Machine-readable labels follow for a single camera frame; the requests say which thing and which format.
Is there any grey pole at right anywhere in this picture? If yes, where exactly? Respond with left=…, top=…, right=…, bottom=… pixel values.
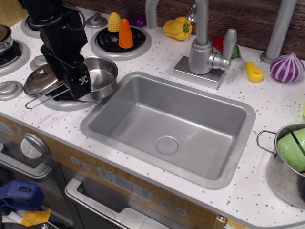
left=260, top=0, right=297, bottom=64

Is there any grey oven dial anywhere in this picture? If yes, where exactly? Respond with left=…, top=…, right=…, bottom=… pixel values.
left=19, top=132, right=50, bottom=159

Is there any front stove burner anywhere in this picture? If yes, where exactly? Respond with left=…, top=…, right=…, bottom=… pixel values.
left=39, top=95, right=99, bottom=112

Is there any steel pot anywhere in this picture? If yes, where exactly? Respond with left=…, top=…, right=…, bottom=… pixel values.
left=0, top=24, right=13, bottom=55
left=256, top=122, right=305, bottom=208

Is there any grey stove knob middle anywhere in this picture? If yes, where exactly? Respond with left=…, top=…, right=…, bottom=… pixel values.
left=30, top=55, right=47, bottom=71

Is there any small steel pan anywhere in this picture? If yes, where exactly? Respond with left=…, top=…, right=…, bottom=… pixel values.
left=25, top=56, right=118, bottom=109

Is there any grey stove knob back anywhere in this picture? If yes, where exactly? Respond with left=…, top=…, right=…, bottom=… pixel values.
left=86, top=13, right=108, bottom=29

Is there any purple toy eggplant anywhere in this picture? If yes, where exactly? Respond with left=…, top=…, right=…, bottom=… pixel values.
left=121, top=15, right=147, bottom=27

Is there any steel pot lid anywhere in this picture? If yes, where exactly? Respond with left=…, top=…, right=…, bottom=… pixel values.
left=24, top=64, right=61, bottom=96

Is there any yellow toy bell pepper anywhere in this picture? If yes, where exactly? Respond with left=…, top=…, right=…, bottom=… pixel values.
left=163, top=16, right=193, bottom=41

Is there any steel pot at left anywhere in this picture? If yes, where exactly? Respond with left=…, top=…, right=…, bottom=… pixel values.
left=0, top=24, right=13, bottom=55

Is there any grey dishwasher door handle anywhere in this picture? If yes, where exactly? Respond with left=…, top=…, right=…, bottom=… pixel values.
left=65, top=178, right=154, bottom=229

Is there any grey stove knob left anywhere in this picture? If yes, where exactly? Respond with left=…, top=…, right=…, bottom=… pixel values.
left=0, top=81, right=23, bottom=101

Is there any back right stove burner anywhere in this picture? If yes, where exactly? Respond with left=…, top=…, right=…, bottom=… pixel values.
left=90, top=26, right=152, bottom=61

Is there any back left stove burner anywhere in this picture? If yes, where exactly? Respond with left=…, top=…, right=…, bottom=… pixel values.
left=21, top=16, right=40, bottom=39

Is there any yellow toy corn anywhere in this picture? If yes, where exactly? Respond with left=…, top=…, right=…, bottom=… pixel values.
left=108, top=12, right=121, bottom=33

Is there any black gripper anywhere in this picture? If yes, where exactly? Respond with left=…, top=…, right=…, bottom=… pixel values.
left=41, top=44, right=92, bottom=99

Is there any purple striped toy onion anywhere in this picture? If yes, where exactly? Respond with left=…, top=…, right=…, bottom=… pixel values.
left=270, top=53, right=305, bottom=83

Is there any steel pot at right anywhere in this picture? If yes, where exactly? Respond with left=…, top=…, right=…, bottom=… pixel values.
left=256, top=122, right=305, bottom=208

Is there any grey oven door handle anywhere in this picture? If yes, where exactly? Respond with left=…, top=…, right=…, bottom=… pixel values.
left=0, top=143, right=53, bottom=182

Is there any red toy pepper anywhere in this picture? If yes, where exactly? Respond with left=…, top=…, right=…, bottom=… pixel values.
left=212, top=37, right=240, bottom=59

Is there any yellow handled toy knife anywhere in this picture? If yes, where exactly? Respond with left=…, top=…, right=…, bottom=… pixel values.
left=240, top=52, right=264, bottom=83

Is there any silver toy faucet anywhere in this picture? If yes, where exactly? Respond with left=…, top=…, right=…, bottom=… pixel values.
left=145, top=0, right=238, bottom=90

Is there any yellow cloth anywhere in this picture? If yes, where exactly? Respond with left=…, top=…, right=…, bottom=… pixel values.
left=20, top=209, right=51, bottom=227

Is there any grey plastic sink basin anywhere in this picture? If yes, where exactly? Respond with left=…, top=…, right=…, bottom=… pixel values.
left=81, top=72, right=256, bottom=189

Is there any stove burner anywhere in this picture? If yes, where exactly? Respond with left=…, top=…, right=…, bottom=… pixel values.
left=39, top=95, right=99, bottom=112
left=21, top=16, right=40, bottom=39
left=0, top=40, right=30, bottom=77
left=90, top=26, right=152, bottom=61

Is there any blue clamp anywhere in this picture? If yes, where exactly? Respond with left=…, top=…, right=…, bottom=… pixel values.
left=0, top=180, right=44, bottom=210

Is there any grey stove knob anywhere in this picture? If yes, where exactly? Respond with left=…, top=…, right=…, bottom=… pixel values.
left=30, top=55, right=47, bottom=71
left=86, top=13, right=108, bottom=29
left=0, top=81, right=23, bottom=101

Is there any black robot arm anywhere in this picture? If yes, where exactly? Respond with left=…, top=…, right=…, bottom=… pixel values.
left=20, top=0, right=92, bottom=99

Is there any green toy cabbage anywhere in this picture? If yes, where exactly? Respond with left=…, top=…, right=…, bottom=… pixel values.
left=277, top=128, right=305, bottom=172

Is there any orange toy carrot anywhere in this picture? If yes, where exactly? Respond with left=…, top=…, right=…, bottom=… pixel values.
left=119, top=18, right=133, bottom=49

